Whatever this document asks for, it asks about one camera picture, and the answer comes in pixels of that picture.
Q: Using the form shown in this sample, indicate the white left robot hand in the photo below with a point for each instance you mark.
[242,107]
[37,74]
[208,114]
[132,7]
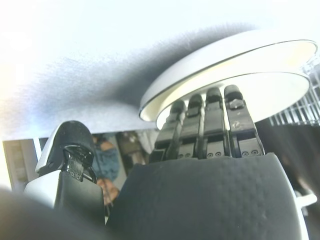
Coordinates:
[200,195]

